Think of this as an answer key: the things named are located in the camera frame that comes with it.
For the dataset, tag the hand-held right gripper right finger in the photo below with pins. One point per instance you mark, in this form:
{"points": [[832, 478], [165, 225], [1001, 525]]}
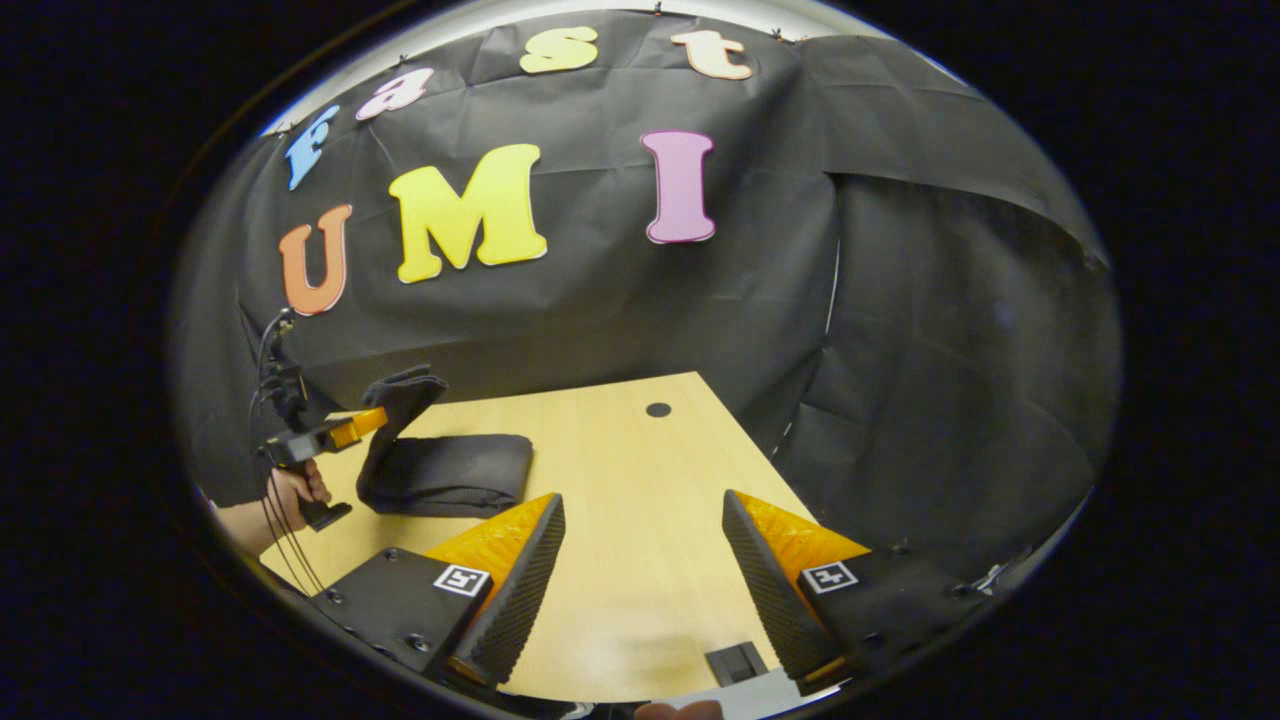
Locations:
{"points": [[770, 600]]}

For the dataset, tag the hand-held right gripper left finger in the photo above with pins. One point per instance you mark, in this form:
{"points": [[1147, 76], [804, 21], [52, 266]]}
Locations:
{"points": [[515, 600]]}

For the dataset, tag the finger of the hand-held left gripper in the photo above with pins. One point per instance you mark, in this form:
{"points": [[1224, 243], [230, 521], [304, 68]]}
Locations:
{"points": [[355, 428]]}

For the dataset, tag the dark grey jeans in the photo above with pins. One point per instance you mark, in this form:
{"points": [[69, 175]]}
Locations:
{"points": [[450, 475]]}

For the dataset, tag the small black box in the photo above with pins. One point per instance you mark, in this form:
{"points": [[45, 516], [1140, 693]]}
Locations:
{"points": [[737, 663]]}

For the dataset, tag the black backdrop cloth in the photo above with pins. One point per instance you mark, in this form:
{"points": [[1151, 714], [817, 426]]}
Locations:
{"points": [[750, 300]]}

